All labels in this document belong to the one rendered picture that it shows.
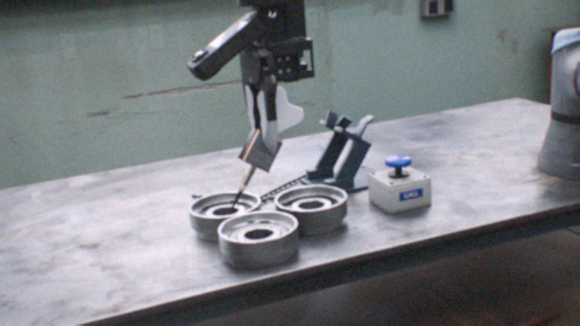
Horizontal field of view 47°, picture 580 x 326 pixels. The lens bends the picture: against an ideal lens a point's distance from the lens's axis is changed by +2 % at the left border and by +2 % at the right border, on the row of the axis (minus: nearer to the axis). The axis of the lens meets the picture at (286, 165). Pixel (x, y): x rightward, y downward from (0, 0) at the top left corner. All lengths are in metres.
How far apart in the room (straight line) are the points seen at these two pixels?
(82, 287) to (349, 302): 0.56
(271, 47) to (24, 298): 0.44
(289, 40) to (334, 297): 0.57
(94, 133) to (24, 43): 0.38
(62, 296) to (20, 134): 1.67
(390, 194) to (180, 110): 1.65
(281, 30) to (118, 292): 0.40
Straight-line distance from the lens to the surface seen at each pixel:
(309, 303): 1.27
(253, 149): 0.91
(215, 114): 2.58
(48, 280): 0.93
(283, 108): 0.90
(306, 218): 0.91
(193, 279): 0.85
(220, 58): 0.87
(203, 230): 0.94
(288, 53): 0.88
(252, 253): 0.83
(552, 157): 1.16
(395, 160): 1.00
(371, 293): 1.30
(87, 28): 2.46
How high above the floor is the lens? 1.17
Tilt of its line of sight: 17 degrees down
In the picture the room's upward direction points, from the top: 5 degrees counter-clockwise
